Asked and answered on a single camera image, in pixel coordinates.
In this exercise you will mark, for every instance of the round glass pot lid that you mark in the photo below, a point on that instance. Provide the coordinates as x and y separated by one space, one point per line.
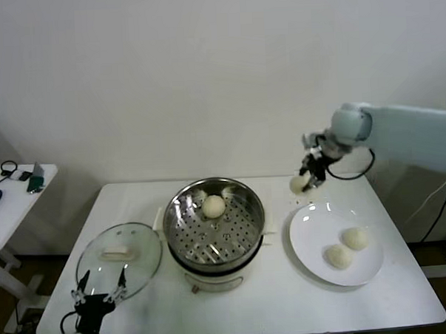
119 260

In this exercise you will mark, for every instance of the perforated steel steamer basket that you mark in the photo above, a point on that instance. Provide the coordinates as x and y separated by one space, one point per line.
211 237

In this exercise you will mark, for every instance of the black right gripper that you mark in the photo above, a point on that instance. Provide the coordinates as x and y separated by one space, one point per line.
317 166

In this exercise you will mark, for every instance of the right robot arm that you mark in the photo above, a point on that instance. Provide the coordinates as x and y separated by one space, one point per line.
410 136

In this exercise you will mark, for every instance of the green flat item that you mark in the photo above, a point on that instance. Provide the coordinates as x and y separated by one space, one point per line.
36 183

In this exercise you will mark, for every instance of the small black phone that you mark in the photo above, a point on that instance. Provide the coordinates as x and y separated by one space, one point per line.
25 176

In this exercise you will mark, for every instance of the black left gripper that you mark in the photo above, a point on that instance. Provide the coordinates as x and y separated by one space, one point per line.
92 309

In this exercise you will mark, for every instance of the white round plate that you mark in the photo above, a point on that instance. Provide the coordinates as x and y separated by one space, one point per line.
315 244

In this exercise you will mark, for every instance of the white steamed baozi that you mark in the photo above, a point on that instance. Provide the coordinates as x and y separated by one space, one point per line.
297 184
338 257
213 206
355 238

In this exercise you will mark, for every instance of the grey card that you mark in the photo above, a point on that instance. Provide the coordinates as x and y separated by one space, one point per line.
39 169

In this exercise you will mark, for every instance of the white electric cooker base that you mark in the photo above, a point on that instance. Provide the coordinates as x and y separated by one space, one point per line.
213 282

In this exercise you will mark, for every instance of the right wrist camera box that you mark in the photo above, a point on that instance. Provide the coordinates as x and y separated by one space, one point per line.
314 141

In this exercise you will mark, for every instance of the white side table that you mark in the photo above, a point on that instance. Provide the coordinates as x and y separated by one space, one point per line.
10 220

